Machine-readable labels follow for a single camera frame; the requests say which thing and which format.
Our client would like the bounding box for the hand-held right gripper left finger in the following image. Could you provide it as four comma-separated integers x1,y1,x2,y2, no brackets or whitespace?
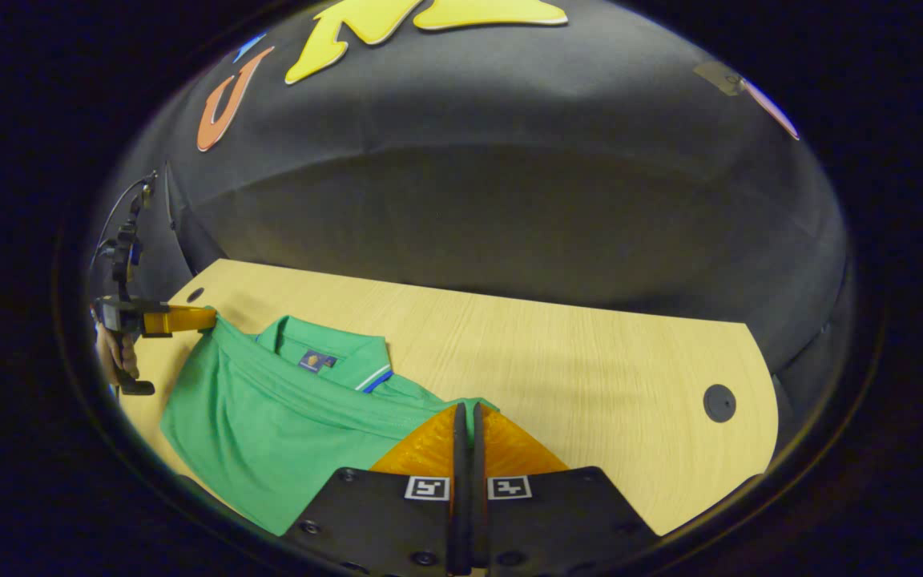
284,402,470,577

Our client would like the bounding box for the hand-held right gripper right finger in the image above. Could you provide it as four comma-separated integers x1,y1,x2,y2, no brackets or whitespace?
470,402,660,577

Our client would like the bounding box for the green T-shirt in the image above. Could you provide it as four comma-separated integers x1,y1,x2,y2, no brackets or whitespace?
159,315,502,536

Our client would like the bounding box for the black backdrop cloth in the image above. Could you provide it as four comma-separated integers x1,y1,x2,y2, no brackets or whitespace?
101,0,855,450

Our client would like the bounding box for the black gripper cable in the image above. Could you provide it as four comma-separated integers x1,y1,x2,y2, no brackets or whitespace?
90,176,151,275

